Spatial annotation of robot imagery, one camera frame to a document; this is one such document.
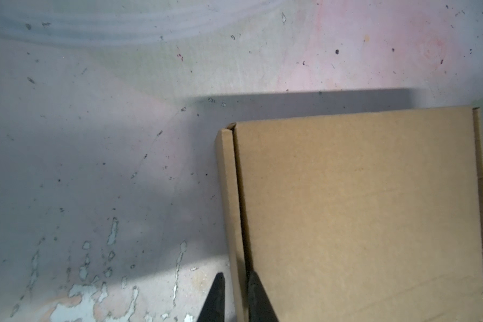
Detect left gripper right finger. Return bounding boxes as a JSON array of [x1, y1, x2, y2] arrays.
[[248, 270, 279, 322]]

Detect brown cardboard box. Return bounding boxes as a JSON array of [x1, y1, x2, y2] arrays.
[[215, 106, 483, 321]]

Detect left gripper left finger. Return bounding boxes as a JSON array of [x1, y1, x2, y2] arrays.
[[197, 272, 225, 322]]

